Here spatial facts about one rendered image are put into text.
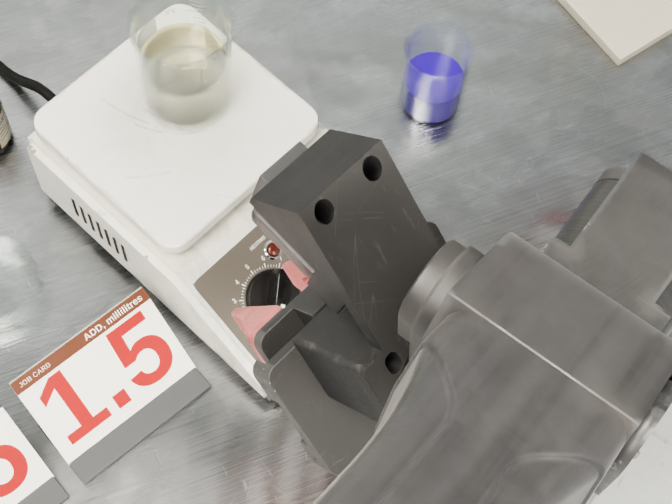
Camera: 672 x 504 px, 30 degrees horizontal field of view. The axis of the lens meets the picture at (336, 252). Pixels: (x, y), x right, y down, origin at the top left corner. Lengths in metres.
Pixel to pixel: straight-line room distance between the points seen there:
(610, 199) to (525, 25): 0.42
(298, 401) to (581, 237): 0.14
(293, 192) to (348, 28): 0.41
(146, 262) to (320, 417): 0.21
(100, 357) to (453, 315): 0.38
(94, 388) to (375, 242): 0.29
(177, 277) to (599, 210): 0.30
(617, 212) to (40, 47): 0.49
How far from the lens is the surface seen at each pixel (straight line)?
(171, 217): 0.68
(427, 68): 0.81
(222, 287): 0.69
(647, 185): 0.47
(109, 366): 0.72
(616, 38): 0.87
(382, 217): 0.46
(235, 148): 0.70
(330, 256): 0.45
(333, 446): 0.54
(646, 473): 0.75
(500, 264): 0.39
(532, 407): 0.35
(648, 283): 0.46
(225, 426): 0.73
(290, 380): 0.52
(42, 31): 0.86
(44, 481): 0.73
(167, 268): 0.69
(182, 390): 0.73
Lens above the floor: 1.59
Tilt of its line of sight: 65 degrees down
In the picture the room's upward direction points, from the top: 5 degrees clockwise
